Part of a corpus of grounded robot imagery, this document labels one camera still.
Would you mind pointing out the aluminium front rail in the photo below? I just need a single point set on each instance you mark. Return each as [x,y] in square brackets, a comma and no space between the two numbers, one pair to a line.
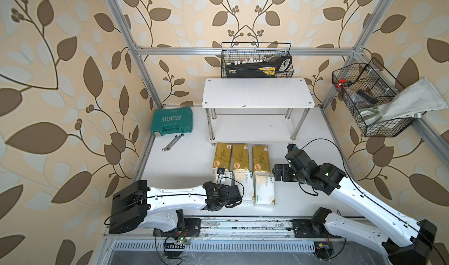
[264,228]

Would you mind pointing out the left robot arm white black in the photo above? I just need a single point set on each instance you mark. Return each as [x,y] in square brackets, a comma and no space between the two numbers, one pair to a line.
[139,204]

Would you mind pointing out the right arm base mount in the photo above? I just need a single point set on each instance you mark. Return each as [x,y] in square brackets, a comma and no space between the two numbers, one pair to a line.
[305,229]

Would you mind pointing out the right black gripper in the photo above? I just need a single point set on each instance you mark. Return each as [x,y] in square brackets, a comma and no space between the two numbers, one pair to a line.
[284,172]

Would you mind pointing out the gold tissue pack right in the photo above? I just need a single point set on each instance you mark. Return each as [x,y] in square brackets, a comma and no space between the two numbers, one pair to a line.
[261,160]

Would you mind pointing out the green tool case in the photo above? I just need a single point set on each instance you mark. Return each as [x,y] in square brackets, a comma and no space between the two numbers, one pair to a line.
[172,121]

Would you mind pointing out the black wire basket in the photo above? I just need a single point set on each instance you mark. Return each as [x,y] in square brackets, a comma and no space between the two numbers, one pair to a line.
[369,90]
[240,51]

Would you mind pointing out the white cloth rag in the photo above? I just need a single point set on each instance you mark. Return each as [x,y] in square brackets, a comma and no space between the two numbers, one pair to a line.
[422,96]

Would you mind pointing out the gold tissue pack middle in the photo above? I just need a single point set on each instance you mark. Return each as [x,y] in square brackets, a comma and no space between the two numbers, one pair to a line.
[241,161]

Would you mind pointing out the red-handled tool in basket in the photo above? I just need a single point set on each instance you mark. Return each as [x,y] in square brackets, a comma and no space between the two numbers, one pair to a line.
[343,83]

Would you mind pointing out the gold tissue pack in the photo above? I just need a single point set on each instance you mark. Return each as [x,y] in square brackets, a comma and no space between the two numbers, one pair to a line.
[261,160]
[241,161]
[223,156]

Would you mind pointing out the silver combination wrench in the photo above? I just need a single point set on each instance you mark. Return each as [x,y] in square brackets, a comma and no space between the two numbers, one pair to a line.
[173,142]

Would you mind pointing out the back black wire basket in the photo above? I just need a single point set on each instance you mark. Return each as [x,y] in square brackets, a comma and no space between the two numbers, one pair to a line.
[240,51]

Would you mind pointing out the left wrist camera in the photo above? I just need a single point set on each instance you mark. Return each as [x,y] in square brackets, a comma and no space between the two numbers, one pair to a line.
[221,171]

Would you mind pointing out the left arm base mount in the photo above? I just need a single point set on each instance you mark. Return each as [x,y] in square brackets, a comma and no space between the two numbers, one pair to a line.
[187,228]

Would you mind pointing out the right black wire basket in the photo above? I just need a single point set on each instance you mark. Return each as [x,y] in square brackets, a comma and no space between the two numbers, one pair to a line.
[369,90]

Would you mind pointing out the black yellow box in basket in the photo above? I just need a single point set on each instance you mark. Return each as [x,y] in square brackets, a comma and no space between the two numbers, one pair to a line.
[275,67]

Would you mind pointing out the white two-tier shelf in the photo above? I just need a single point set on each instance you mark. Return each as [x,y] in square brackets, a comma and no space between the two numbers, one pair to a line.
[257,110]

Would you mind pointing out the white tissue pack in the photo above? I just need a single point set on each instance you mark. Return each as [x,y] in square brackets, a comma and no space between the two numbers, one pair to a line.
[227,179]
[245,182]
[264,191]

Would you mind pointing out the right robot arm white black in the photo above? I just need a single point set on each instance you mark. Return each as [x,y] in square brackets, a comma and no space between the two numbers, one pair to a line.
[401,239]

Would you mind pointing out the gold tissue pack left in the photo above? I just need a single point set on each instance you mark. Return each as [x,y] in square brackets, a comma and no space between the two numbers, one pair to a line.
[223,156]

